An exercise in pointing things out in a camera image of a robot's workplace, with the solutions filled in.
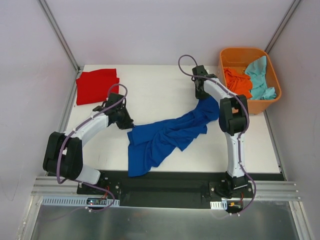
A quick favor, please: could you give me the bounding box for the blue t shirt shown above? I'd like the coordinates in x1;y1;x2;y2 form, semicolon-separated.
127;97;219;177

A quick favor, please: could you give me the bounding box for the aluminium frame post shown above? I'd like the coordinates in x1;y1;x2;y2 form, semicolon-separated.
37;0;85;73
264;0;303;54

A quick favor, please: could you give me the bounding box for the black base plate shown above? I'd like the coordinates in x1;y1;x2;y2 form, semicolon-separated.
76;169;256;208

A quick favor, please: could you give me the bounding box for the grey cable duct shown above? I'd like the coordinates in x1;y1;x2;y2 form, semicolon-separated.
210;200;228;210
42;196;120;208

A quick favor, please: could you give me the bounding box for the right grey cable duct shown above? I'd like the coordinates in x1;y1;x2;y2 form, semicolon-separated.
210;200;228;210

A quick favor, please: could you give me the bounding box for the folded red t shirt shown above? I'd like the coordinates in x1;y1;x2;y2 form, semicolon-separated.
76;68;120;106

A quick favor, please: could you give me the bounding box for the orange t shirt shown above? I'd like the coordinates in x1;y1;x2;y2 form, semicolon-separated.
223;67;253;99

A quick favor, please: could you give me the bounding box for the left grey cable duct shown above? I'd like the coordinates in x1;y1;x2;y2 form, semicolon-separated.
42;196;120;208

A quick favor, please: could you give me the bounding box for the teal t shirt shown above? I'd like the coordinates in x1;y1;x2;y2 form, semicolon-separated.
244;55;277;100

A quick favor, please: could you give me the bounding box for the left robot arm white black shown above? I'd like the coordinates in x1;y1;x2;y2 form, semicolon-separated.
42;92;134;195

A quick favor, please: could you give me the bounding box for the left aluminium frame post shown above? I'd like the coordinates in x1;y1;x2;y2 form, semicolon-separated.
37;0;85;73

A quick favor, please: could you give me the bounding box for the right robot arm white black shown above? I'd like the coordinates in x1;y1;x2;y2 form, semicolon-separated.
192;65;249;199

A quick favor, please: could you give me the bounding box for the right aluminium frame post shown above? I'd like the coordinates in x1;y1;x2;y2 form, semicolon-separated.
264;0;303;54

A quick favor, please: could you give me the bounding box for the aluminium rail front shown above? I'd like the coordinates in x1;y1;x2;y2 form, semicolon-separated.
31;176;303;202

